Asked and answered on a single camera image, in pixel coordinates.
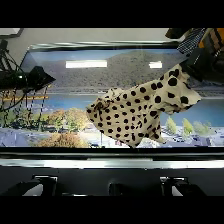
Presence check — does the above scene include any cream polka dot shirt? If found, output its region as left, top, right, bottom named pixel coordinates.
left=85, top=64, right=203, bottom=149

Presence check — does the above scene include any dark brown garment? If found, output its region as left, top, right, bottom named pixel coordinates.
left=165, top=27, right=190, bottom=41

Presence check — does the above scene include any yellow black striped garment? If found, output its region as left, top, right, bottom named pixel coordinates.
left=198, top=27, right=224, bottom=60

